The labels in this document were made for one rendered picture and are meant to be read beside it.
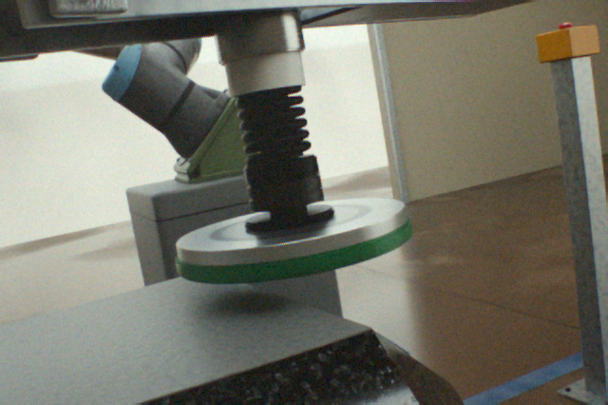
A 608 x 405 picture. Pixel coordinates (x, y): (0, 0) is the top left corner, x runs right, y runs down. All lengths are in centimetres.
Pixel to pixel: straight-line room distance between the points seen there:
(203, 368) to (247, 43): 27
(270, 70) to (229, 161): 96
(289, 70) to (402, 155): 580
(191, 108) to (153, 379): 118
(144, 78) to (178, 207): 33
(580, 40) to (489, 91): 511
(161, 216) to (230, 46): 89
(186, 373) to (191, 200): 102
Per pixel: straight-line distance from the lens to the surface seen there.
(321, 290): 158
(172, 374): 45
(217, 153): 152
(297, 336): 47
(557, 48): 195
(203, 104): 158
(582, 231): 201
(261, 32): 57
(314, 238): 51
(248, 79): 58
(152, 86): 158
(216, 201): 146
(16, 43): 55
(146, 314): 62
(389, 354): 46
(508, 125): 716
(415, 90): 649
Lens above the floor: 96
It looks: 7 degrees down
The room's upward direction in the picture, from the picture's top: 10 degrees counter-clockwise
